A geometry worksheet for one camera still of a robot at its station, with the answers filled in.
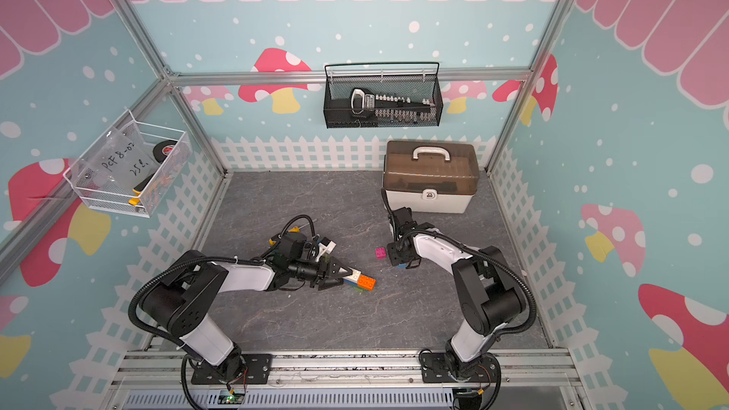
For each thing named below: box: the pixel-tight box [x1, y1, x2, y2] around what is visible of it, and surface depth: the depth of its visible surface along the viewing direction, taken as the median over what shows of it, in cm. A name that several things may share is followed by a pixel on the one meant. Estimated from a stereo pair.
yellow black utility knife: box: [129, 172, 156, 206], surface depth 65 cm
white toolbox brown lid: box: [383, 139, 480, 214], surface depth 99 cm
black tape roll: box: [152, 139, 179, 164], surface depth 81 cm
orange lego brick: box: [356, 274, 377, 292], surface depth 86 cm
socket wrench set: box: [349, 88, 437, 123], surface depth 91 cm
